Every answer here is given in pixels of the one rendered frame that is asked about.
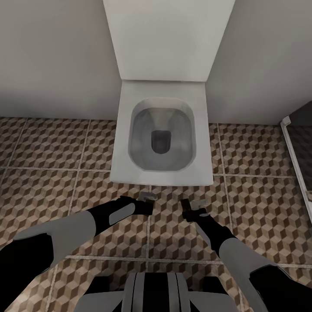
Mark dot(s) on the door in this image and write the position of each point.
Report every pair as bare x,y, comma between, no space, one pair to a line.
299,127

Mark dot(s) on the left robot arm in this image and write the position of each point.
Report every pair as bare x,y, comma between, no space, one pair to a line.
36,250

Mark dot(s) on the toilet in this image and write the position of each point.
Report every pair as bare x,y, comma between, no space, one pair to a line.
165,50

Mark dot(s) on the robot trunk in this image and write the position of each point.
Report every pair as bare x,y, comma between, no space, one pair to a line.
156,292

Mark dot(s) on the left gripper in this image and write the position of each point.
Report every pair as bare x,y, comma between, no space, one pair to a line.
146,208

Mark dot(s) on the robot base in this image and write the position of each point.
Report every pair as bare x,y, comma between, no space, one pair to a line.
212,299

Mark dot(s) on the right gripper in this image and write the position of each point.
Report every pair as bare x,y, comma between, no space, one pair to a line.
189,215

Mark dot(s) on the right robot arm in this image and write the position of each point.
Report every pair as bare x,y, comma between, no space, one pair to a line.
266,286

